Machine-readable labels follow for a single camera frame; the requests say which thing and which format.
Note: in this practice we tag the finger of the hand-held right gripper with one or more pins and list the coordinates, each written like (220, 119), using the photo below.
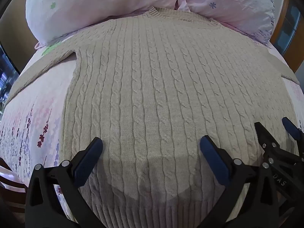
(291, 126)
(263, 133)

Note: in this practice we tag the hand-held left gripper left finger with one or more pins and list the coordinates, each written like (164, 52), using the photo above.
(87, 161)

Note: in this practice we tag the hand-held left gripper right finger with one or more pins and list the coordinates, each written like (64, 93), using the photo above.
(213, 162)

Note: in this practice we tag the pink floral bed sheet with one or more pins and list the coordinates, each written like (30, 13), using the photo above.
(35, 114)

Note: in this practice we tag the brown wooden slatted furniture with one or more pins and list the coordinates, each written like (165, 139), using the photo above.
(10, 192)

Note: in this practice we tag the floral white pillow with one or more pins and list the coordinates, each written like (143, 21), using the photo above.
(95, 2)
(235, 4)

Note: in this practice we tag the wooden headboard frame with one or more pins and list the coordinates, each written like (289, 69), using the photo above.
(288, 26)

